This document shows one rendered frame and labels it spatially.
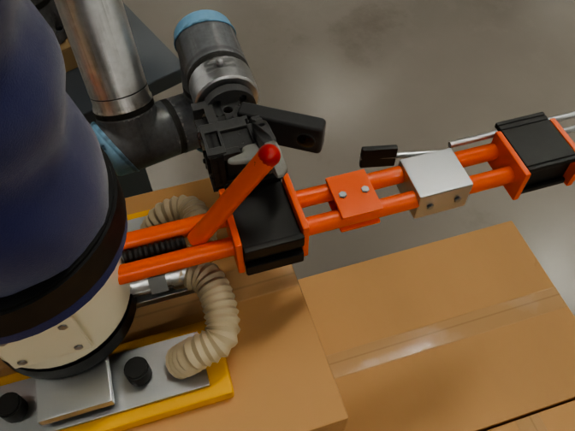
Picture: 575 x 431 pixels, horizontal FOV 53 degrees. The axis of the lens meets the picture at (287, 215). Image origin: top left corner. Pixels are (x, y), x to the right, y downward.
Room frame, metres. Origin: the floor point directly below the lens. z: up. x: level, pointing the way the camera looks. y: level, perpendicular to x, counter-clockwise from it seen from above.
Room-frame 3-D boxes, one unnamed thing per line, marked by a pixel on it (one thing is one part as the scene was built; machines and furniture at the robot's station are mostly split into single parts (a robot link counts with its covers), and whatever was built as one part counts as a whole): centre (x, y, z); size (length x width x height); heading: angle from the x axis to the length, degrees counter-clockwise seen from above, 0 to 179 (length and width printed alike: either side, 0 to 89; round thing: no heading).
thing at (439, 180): (0.44, -0.18, 1.07); 0.07 x 0.07 x 0.04; 17
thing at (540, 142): (0.47, -0.31, 1.08); 0.08 x 0.07 x 0.05; 107
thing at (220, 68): (0.59, 0.09, 1.08); 0.09 x 0.05 x 0.10; 107
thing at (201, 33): (0.67, 0.11, 1.07); 0.12 x 0.09 x 0.10; 17
